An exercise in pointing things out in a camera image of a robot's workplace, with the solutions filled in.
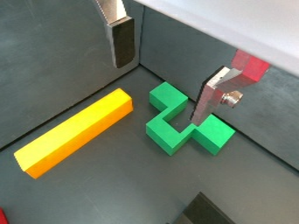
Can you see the red board base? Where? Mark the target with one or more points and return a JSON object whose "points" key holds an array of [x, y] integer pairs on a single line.
{"points": [[250, 65]]}

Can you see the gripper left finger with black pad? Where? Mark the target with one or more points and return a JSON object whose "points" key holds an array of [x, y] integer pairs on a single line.
{"points": [[121, 30]]}

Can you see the yellow rectangular block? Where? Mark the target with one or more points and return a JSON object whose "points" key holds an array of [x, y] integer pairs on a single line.
{"points": [[58, 143]]}

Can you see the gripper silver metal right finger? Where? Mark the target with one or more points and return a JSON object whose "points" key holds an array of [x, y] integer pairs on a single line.
{"points": [[218, 91]]}

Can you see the green stepped block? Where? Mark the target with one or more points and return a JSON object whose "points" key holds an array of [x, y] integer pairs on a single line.
{"points": [[171, 129]]}

